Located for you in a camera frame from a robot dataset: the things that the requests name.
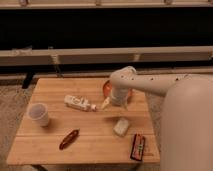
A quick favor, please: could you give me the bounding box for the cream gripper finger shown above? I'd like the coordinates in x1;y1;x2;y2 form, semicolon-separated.
101;97;110;110
123;102;128;110

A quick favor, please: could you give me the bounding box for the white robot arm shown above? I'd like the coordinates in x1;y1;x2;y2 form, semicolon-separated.
109;66;213;171

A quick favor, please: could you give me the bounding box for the orange bowl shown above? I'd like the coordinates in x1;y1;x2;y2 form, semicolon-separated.
102;80;133;99

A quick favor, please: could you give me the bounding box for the white plastic bottle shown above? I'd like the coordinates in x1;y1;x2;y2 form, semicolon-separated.
64;95;97;111

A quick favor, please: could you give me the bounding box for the red black rectangular package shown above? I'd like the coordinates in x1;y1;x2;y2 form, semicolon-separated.
130;134;145;161

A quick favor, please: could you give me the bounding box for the wooden table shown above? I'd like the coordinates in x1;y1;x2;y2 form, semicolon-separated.
7;78;160;165

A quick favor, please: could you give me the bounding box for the brown red elongated object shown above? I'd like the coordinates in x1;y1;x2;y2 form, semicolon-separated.
59;129;79;150

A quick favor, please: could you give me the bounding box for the grey metal rail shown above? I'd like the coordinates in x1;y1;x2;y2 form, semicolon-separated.
0;45;213;66

